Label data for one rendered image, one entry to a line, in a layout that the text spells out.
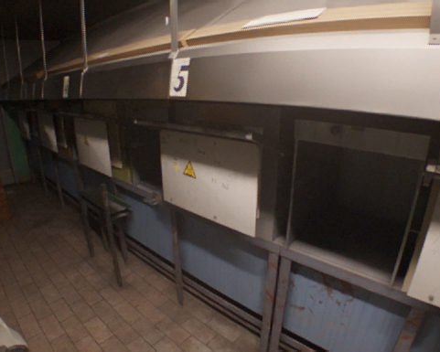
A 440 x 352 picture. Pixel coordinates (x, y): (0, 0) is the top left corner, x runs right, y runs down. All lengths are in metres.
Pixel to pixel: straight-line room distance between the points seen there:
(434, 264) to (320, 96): 0.61
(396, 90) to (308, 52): 0.24
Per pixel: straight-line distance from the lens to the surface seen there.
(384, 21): 0.77
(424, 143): 0.98
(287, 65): 0.79
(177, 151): 1.38
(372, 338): 1.48
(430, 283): 1.03
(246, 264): 1.58
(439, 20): 0.74
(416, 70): 0.70
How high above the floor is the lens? 1.55
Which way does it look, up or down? 18 degrees down
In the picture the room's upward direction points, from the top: straight up
